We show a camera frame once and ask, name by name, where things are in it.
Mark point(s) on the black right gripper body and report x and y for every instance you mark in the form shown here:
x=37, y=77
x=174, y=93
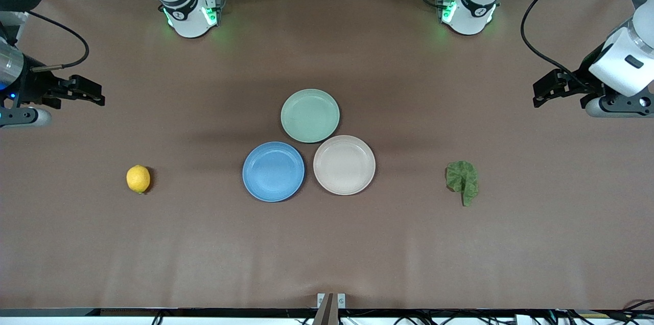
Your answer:
x=37, y=86

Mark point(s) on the yellow lemon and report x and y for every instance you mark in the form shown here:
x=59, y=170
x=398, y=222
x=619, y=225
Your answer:
x=138, y=179

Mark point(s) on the metal table bracket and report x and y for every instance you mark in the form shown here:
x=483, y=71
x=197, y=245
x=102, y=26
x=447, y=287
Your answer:
x=331, y=307

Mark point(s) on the beige plate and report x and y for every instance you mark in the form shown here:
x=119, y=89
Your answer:
x=344, y=165

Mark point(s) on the pale green plate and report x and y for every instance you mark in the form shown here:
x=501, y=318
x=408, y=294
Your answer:
x=310, y=116

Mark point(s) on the blue plate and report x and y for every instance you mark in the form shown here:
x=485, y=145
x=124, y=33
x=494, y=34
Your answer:
x=273, y=171

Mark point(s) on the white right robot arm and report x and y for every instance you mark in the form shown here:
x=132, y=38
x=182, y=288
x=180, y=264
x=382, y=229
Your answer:
x=186, y=13

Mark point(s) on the green lettuce leaf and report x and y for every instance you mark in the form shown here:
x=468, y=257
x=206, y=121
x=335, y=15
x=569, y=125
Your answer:
x=462, y=178

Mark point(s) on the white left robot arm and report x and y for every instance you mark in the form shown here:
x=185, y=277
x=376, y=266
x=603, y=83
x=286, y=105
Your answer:
x=472, y=13

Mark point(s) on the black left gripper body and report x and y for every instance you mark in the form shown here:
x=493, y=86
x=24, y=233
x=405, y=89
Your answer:
x=581, y=85

